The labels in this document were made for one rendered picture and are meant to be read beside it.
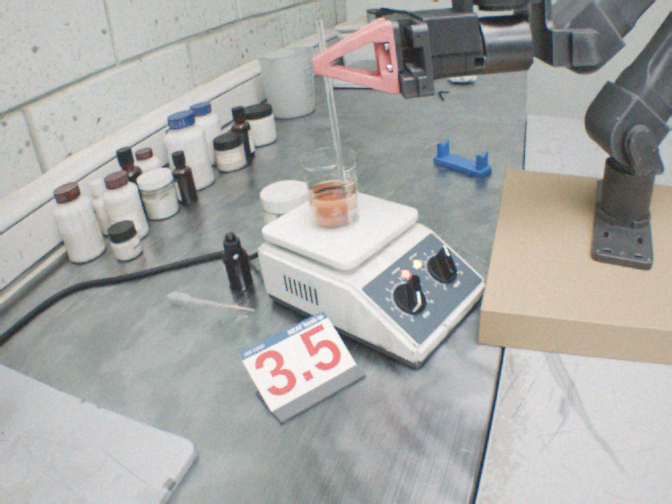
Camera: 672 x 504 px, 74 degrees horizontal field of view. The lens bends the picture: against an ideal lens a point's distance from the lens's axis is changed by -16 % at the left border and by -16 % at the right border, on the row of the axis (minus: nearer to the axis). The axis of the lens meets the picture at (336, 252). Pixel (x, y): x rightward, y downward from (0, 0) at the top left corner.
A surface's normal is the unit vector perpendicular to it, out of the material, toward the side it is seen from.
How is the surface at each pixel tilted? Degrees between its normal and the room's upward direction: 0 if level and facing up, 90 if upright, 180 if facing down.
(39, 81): 90
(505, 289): 0
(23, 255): 90
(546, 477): 0
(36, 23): 90
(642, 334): 90
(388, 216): 0
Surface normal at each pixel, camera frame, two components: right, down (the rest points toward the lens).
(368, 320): -0.65, 0.45
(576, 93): -0.34, 0.52
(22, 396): -0.10, -0.85
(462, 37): 0.05, 0.51
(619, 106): -0.87, -0.42
